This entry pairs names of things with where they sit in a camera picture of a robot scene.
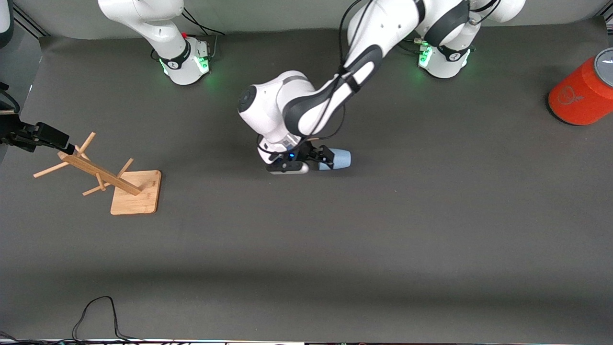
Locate light blue cup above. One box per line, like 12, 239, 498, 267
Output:
318, 148, 352, 171

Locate dark grey table mat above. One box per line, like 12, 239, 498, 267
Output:
0, 17, 613, 344

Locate wooden mug tree rack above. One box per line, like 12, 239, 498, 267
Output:
33, 132, 162, 216

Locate orange cylindrical can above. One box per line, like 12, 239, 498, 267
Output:
548, 47, 613, 127

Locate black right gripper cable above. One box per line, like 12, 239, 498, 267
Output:
0, 82, 21, 115

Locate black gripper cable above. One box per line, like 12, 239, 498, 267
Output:
0, 82, 21, 115
306, 0, 375, 140

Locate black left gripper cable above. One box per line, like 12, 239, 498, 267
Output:
306, 0, 375, 140

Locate black right arm base cables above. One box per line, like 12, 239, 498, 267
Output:
181, 7, 227, 37

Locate black looped cable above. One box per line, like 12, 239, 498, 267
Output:
72, 296, 144, 344

